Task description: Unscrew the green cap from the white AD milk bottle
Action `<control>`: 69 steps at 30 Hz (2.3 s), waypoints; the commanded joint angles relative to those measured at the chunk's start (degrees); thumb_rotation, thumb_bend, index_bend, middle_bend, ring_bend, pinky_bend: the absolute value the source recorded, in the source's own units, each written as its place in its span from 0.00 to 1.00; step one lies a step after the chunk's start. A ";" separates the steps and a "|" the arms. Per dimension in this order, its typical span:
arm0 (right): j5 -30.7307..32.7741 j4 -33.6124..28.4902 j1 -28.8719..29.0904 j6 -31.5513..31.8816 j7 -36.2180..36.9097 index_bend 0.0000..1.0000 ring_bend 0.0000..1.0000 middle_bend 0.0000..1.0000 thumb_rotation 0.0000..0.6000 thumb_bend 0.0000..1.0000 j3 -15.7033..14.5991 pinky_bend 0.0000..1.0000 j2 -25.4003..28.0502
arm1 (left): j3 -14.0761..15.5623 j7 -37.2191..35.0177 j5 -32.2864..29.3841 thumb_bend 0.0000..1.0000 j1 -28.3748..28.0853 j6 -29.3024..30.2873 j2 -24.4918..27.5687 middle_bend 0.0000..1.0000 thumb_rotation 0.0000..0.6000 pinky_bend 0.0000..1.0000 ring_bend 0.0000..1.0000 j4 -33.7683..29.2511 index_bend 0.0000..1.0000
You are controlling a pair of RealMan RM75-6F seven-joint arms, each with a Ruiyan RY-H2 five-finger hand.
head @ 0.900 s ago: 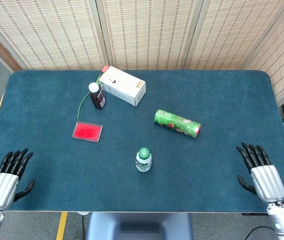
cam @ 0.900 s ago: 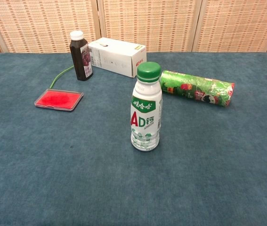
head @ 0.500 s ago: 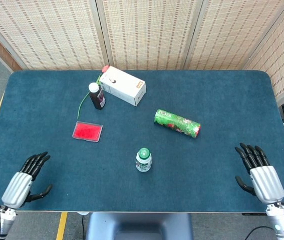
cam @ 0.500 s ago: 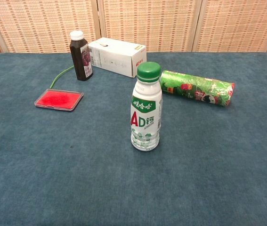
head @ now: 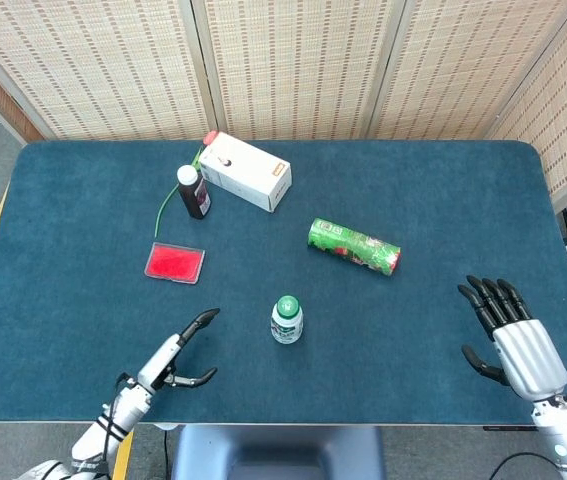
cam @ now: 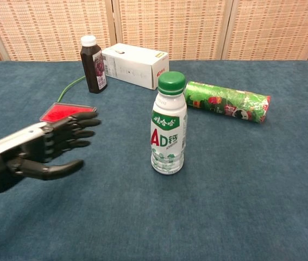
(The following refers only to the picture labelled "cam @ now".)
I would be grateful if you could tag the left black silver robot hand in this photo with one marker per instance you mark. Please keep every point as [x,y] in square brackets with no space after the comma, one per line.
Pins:
[26,152]

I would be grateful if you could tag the white plastic milk drink bottle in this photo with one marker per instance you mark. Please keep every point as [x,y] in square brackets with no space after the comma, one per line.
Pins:
[167,130]

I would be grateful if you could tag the green screw bottle cap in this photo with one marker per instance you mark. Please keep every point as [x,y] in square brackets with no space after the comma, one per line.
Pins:
[171,81]

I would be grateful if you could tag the dark juice bottle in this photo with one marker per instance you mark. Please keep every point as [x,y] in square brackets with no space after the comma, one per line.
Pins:
[91,70]

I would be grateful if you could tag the red ink pad clear case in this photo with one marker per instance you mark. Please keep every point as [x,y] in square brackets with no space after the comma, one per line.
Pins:
[61,111]

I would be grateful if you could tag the white cardboard box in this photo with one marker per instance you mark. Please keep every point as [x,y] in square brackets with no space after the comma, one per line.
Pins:
[134,65]

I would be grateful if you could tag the blue felt table cover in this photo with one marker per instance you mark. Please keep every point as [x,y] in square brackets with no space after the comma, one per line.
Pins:
[224,190]

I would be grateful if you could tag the green printed wrapped roll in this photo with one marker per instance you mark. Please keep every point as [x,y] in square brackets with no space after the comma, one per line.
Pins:
[224,102]

